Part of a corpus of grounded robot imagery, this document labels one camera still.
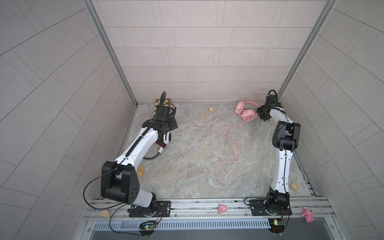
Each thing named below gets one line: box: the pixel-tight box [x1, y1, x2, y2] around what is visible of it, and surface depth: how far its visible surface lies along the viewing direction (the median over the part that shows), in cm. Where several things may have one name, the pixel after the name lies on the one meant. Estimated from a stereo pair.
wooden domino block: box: [137, 165, 144, 177], surface depth 84 cm
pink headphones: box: [235, 98, 263, 121], surface depth 104 cm
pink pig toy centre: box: [217, 203, 228, 213], surface depth 72 cm
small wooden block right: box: [290, 182, 298, 191], surface depth 79 cm
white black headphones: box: [142, 122, 178, 148], surface depth 77 cm
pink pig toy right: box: [301, 207, 315, 223], surface depth 69 cm
